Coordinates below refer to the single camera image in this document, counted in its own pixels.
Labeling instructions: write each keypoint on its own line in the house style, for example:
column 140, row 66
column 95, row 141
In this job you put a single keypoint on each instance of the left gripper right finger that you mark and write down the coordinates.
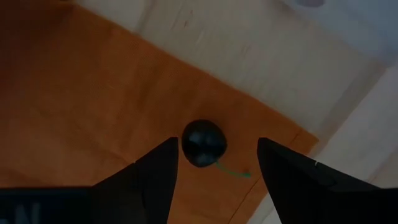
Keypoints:
column 304, row 193

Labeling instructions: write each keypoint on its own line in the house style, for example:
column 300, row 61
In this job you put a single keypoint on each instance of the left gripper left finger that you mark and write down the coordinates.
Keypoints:
column 146, row 193

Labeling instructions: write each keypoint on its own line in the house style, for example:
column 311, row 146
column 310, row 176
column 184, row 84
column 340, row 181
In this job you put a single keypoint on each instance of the small dark plum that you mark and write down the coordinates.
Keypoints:
column 203, row 143

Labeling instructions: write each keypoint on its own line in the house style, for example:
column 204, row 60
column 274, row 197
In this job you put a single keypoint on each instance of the orange cloth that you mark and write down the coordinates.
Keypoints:
column 93, row 109

